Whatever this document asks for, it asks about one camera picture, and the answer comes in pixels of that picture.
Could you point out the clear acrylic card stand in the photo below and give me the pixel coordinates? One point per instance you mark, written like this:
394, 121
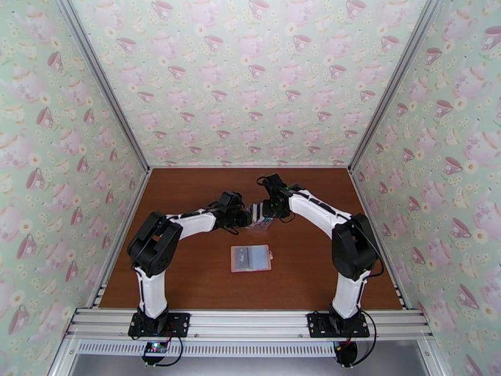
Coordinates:
260, 224

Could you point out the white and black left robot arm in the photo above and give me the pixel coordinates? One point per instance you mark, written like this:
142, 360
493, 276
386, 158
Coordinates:
152, 292

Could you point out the circuit board on black disc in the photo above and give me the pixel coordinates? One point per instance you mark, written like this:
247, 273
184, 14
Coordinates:
346, 353

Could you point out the aluminium right floor rail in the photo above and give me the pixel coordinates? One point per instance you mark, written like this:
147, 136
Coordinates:
375, 226

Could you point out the circuit board with green light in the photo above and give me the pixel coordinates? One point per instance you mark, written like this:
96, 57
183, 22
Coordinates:
155, 348

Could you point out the grey metal shelf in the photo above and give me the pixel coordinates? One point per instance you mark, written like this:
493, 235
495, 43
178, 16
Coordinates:
250, 367

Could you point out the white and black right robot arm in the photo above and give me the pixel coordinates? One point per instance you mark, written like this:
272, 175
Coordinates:
348, 294

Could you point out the aluminium floor rail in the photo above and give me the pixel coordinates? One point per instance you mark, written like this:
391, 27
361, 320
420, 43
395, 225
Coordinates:
125, 226
375, 226
250, 167

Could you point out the aluminium right corner post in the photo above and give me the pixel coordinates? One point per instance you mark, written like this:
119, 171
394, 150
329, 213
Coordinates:
395, 81

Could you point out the aluminium mounting rail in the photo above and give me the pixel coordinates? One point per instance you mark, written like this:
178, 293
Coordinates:
250, 324

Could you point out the pink leather card holder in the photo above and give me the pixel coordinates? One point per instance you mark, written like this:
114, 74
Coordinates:
260, 259

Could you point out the aluminium left floor rail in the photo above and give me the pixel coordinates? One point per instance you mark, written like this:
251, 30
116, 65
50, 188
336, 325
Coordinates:
125, 226

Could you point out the aluminium left corner post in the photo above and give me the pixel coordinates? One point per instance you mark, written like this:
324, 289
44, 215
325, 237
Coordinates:
101, 81

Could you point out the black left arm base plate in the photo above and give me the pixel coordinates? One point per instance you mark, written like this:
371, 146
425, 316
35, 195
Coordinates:
178, 324

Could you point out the aluminium corner post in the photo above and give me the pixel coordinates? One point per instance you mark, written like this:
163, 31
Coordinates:
395, 81
101, 81

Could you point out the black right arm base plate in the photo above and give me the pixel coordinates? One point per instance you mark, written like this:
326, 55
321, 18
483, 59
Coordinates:
319, 326

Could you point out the aluminium back floor rail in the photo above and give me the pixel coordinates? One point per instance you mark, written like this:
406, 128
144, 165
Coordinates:
250, 167

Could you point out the aluminium frame leg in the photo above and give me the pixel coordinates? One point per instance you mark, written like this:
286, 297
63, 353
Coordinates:
62, 359
432, 359

